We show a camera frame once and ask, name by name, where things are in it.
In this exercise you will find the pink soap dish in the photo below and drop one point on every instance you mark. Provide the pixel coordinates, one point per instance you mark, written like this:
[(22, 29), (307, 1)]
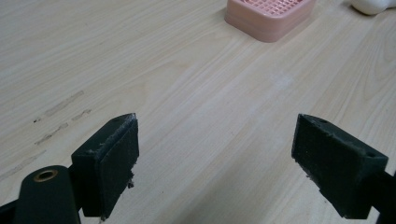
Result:
[(267, 21)]

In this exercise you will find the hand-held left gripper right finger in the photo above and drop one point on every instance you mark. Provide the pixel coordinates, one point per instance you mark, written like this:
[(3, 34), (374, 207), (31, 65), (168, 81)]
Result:
[(336, 168)]

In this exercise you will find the white soap bar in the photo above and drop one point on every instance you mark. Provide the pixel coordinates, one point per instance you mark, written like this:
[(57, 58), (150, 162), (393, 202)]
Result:
[(370, 5)]

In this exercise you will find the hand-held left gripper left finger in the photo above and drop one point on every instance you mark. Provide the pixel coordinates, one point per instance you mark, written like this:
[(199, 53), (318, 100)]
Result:
[(106, 168)]

